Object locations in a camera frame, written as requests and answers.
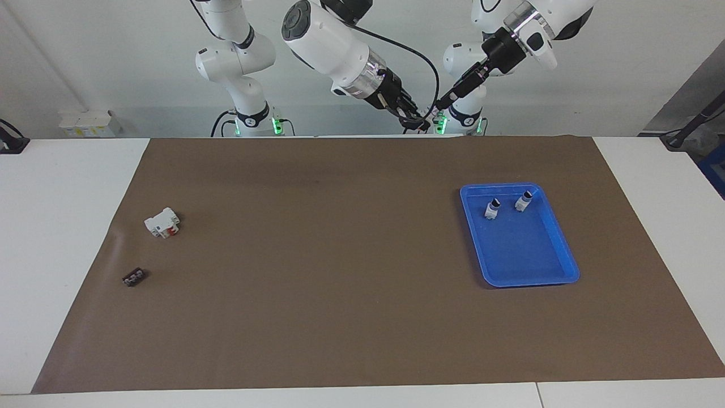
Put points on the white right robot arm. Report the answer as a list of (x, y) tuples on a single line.
[(323, 39)]

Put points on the black stand pole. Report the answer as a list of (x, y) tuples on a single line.
[(694, 122)]

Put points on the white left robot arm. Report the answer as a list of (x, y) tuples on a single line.
[(481, 59)]

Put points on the white cardboard box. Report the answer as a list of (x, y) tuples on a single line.
[(88, 123)]

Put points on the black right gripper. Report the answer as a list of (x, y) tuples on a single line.
[(388, 90)]

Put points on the blue plastic tray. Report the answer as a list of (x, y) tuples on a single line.
[(527, 249)]

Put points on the brown table mat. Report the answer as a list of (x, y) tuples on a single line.
[(362, 283)]

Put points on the black clamp mount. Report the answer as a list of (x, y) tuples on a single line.
[(11, 143)]

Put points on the small black terminal block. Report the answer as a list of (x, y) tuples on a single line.
[(135, 277)]

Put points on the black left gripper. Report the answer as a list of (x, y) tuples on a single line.
[(501, 54)]

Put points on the white circuit breaker red lever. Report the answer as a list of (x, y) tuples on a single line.
[(162, 222)]

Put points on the blue crate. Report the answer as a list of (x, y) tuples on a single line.
[(715, 170)]

